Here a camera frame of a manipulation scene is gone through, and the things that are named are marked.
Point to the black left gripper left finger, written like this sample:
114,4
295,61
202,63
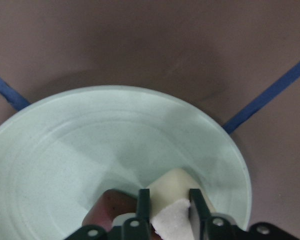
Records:
138,227

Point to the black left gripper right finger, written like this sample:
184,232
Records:
206,225

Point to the white steamed bun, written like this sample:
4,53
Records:
170,203

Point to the brown chocolate bun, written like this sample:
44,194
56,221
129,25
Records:
110,204

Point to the pale green plate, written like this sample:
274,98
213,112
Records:
58,155

